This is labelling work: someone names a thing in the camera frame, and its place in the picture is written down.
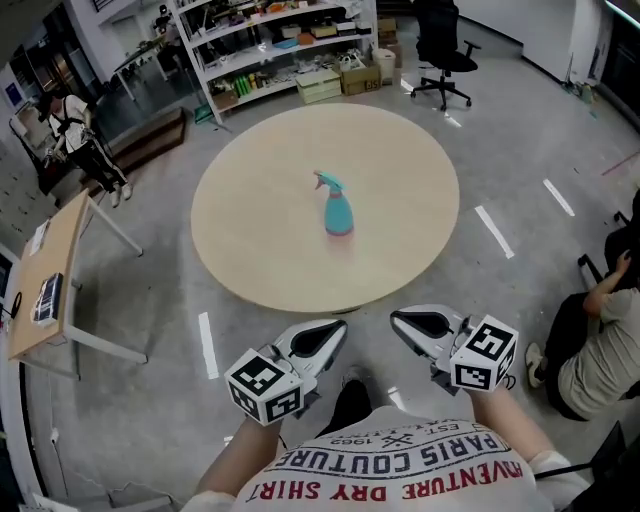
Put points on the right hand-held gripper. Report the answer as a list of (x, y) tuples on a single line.
[(482, 355)]

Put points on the teal spray bottle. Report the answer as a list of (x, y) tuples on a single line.
[(339, 215)]

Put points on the dark blue book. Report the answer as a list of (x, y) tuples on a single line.
[(47, 300)]

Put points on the person's left forearm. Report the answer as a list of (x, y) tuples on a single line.
[(240, 455)]

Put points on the wooden desk with white legs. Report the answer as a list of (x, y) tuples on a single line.
[(65, 245)]

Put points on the teal tray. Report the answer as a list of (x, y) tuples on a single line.
[(286, 44)]

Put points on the orange box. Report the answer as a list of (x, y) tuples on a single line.
[(306, 39)]

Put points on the grey metal lockers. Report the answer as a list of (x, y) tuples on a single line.
[(20, 195)]

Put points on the white power adapter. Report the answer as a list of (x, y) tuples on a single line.
[(54, 436)]

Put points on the open cardboard box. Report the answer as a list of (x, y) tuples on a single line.
[(361, 82)]

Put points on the white waste bin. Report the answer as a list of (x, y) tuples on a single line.
[(384, 65)]

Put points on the white shelving unit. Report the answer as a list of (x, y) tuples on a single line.
[(260, 59)]

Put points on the brown cardboard box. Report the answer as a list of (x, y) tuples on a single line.
[(390, 32)]

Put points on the green dustpan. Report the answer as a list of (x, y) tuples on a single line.
[(202, 115)]

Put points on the person's grey shoe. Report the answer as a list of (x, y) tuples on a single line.
[(354, 376)]

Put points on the pale green storage crate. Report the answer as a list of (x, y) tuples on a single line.
[(318, 86)]

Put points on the person's white printed shirt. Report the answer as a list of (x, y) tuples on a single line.
[(380, 470)]

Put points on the white plastic jug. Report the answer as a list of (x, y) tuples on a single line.
[(587, 95)]

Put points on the person's right forearm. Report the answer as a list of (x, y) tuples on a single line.
[(505, 425)]

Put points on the white framed table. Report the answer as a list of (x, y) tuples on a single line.
[(135, 59)]

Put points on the small cardboard box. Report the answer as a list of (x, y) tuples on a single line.
[(226, 101)]

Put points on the white papers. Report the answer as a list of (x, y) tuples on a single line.
[(37, 237)]

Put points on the dark wooden step platform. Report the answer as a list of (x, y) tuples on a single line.
[(150, 135)]

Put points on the green ribbed plastic object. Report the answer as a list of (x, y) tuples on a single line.
[(246, 86)]

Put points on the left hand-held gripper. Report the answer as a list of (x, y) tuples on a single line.
[(262, 385)]

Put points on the person's black trousers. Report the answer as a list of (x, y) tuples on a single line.
[(350, 405)]

